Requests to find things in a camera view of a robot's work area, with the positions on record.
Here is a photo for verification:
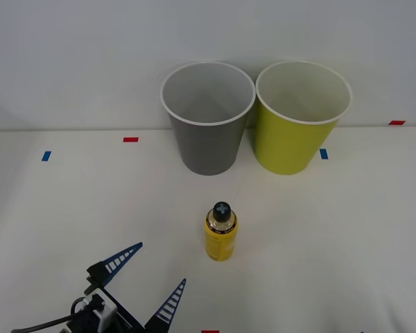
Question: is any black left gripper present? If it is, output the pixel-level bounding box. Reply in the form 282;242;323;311
86;241;187;333

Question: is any yellow bottle with black cap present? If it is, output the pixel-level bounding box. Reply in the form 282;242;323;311
204;200;239;262

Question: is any grey plastic waste bin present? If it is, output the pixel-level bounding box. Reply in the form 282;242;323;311
159;60;257;177

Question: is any yellow-green plastic waste bin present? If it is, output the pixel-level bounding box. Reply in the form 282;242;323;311
254;59;354;176

